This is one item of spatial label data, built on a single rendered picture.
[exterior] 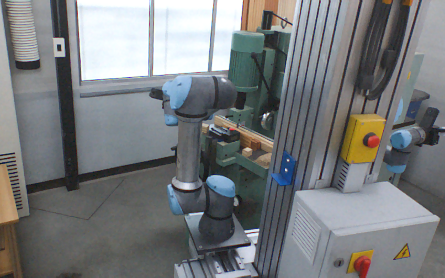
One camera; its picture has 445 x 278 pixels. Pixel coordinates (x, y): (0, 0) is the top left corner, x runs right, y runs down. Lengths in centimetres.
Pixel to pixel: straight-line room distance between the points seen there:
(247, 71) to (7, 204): 150
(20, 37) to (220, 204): 185
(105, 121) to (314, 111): 243
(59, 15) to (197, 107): 182
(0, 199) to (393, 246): 200
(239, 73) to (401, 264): 126
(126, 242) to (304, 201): 190
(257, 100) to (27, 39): 155
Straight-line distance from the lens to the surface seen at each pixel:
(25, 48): 282
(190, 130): 130
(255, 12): 361
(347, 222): 106
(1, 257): 259
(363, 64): 106
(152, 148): 359
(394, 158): 178
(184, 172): 137
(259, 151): 211
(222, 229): 153
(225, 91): 128
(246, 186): 216
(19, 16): 279
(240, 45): 204
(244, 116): 221
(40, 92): 311
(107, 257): 271
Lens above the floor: 179
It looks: 24 degrees down
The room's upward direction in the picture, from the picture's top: 5 degrees clockwise
